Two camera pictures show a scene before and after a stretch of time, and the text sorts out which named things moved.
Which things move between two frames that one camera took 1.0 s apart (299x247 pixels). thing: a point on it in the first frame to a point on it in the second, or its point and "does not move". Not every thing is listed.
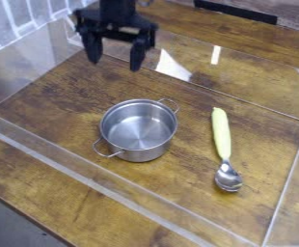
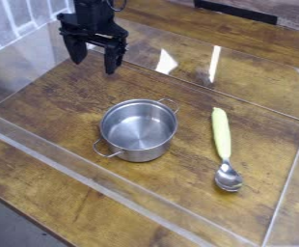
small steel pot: x=136 y=128 does not move
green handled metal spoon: x=228 y=178 does not move
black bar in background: x=236 y=11 does not move
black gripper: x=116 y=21 to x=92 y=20
